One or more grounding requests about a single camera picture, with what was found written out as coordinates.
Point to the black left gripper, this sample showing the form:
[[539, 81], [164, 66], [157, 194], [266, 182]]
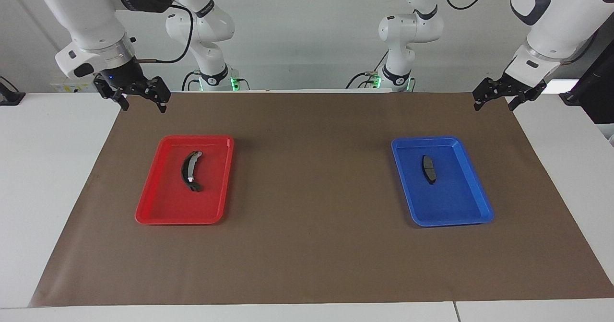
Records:
[[508, 88]]

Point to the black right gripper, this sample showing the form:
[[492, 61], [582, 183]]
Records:
[[127, 79]]

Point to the curved grey brake pad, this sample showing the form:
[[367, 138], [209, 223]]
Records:
[[186, 171]]

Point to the small dark brake pad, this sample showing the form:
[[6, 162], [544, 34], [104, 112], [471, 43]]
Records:
[[428, 169]]

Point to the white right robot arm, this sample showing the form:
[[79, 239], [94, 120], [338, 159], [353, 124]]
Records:
[[86, 19]]

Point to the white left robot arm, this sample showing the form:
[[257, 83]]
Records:
[[551, 29]]

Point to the black equipment stand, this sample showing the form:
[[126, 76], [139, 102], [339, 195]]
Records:
[[595, 91]]

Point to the red plastic tray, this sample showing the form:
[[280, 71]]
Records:
[[168, 202]]

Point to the blue plastic tray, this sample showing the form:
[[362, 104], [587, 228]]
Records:
[[451, 202]]

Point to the black clamp device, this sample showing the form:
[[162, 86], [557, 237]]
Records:
[[10, 96]]

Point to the brown table mat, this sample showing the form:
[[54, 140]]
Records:
[[307, 255]]

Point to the white wall socket box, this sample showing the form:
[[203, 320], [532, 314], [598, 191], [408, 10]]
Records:
[[72, 86]]

